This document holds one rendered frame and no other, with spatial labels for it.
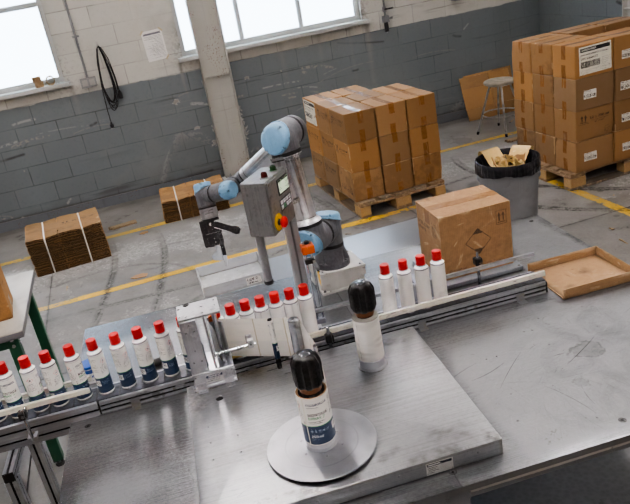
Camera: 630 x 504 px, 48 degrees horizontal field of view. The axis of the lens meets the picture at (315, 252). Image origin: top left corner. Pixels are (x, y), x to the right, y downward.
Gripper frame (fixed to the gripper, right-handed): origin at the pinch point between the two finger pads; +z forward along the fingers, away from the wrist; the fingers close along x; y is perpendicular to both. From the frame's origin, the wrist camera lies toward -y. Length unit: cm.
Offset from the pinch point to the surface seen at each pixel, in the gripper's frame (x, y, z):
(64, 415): 59, 67, 30
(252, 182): 70, -12, -30
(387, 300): 61, -49, 22
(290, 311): 62, -14, 16
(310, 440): 117, -5, 41
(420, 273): 63, -62, 15
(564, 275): 53, -121, 33
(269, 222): 69, -14, -16
